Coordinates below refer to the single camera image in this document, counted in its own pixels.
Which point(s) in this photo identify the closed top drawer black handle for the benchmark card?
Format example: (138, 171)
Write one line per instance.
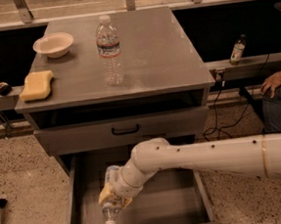
(103, 134)

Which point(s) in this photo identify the person leg in jeans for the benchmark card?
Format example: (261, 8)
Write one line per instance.
(277, 108)

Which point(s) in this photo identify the clear upright water bottle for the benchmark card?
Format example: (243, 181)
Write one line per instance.
(107, 42)

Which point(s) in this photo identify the open middle drawer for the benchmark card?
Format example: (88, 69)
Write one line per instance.
(171, 197)

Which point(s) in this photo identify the blue plastic bottle white cap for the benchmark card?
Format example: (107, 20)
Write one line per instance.
(112, 206)

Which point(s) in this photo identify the yellow sponge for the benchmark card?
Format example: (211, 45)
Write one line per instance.
(37, 85)

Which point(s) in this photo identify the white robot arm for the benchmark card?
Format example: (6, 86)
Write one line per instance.
(258, 155)

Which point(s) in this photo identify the small dark glass bottle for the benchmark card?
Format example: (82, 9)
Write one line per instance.
(238, 50)

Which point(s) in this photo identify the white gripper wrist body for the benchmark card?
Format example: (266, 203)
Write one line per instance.
(119, 184)

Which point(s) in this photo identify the white paper bowl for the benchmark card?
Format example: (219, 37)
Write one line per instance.
(53, 45)

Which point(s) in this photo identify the person bare hand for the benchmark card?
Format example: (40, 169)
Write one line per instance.
(271, 83)

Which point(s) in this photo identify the grey side ledge rail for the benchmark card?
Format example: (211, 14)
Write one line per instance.
(253, 66)

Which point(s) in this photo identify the grey metal drawer cabinet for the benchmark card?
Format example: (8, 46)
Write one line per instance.
(162, 72)

